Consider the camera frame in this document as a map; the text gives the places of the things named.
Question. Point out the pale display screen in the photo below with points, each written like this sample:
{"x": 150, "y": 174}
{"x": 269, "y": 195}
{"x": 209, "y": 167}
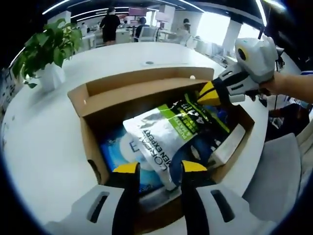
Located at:
{"x": 163, "y": 16}

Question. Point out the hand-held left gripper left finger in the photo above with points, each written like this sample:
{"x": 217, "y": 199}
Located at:
{"x": 122, "y": 200}

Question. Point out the green potted plant white pot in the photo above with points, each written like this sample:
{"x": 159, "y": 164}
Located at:
{"x": 49, "y": 41}

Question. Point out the brown cardboard shoe box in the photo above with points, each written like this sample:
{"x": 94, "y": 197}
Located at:
{"x": 110, "y": 102}

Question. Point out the person's right hand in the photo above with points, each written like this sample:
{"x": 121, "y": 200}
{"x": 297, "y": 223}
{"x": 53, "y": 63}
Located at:
{"x": 275, "y": 84}

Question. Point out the group of white office chairs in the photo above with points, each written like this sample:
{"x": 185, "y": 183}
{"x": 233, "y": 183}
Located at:
{"x": 149, "y": 34}

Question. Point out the blue soft wet wipes packet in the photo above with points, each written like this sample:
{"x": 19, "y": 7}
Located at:
{"x": 122, "y": 156}

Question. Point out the white curved backrest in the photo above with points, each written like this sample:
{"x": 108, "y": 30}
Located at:
{"x": 305, "y": 159}

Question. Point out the white green black soft pouch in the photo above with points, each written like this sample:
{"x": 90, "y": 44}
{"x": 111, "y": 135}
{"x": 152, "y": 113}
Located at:
{"x": 156, "y": 127}

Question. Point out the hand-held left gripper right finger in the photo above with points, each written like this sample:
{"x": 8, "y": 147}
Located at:
{"x": 195, "y": 205}

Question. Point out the pink display screen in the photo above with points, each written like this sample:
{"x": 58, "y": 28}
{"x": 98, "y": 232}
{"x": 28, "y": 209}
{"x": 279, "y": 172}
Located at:
{"x": 136, "y": 12}

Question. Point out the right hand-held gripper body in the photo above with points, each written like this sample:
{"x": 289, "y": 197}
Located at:
{"x": 259, "y": 61}

